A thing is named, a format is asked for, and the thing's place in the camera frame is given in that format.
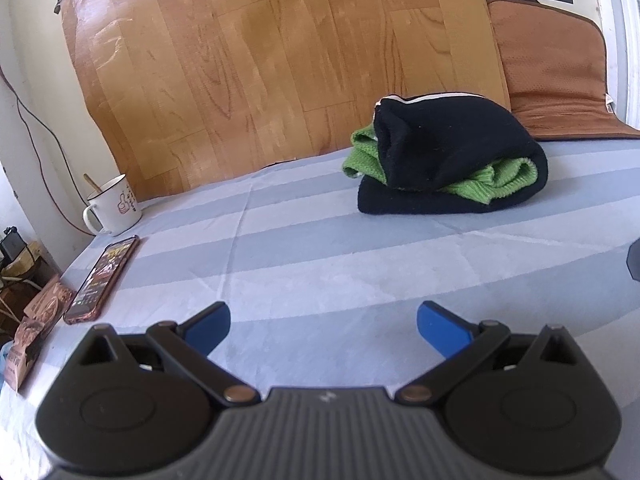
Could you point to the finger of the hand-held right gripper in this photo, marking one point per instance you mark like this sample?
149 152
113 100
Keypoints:
635 260

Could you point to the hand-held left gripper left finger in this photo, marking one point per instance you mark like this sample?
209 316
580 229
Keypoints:
210 329

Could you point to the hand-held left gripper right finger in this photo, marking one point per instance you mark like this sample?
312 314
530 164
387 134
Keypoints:
440 329

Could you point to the navy and green knit sweater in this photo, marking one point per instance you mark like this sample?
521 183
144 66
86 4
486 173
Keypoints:
440 130

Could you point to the smartphone in pink case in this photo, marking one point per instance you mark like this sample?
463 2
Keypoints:
102 277

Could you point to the white enamel mug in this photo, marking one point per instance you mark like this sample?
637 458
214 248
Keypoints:
117 207

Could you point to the brown snack packet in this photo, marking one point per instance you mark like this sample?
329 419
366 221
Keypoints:
40 325

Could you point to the tan cardboard box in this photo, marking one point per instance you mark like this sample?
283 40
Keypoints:
30 265

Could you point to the brown mesh mat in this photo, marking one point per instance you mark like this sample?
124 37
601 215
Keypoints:
550 70

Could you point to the black charger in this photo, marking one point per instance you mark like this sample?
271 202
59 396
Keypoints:
11 245

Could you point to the white framed glass door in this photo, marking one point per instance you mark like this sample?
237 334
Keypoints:
625 35

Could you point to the wood pattern wall board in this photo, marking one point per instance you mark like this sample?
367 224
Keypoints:
275 70

